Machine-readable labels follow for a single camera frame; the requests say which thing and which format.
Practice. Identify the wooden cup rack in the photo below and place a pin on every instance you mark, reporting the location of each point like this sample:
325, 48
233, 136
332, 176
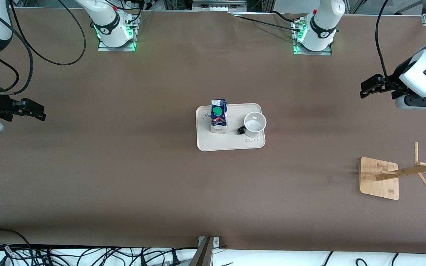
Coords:
377, 184

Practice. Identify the brown table cover sheet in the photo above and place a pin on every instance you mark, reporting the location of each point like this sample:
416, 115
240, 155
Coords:
161, 184

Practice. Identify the grey power strip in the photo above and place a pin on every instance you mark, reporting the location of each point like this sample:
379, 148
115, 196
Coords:
218, 5

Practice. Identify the cream rabbit print tray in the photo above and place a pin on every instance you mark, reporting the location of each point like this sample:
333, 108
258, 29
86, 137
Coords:
231, 142

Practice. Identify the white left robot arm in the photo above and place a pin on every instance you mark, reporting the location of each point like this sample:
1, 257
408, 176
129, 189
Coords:
324, 22

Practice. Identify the dark aluminium bar with bracket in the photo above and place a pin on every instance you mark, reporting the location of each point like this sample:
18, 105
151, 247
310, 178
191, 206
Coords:
203, 255

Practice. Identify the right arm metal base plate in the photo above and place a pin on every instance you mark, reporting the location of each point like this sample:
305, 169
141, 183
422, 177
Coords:
104, 49

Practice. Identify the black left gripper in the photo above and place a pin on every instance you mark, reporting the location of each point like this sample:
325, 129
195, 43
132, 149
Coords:
391, 82

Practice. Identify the blue white milk carton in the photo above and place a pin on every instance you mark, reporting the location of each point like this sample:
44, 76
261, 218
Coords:
218, 116

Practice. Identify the black power plug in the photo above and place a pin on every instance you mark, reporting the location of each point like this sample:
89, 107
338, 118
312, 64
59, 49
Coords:
176, 260

